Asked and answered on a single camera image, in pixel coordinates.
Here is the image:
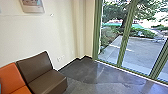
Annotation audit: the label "orange sofa seat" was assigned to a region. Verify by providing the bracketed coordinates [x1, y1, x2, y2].
[0, 62, 33, 94]

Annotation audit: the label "white double wall outlet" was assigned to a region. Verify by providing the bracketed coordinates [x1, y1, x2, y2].
[56, 54, 66, 62]

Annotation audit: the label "green bushes outside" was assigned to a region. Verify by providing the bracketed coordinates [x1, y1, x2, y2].
[99, 23, 158, 48]

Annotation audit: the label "brown sofa seat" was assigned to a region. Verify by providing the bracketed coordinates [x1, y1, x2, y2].
[15, 50, 69, 94]

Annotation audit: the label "tree outside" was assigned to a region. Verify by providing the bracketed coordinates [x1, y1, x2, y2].
[101, 0, 168, 28]

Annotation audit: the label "beige purple wall poster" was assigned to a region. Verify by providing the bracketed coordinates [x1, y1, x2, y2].
[18, 0, 46, 14]

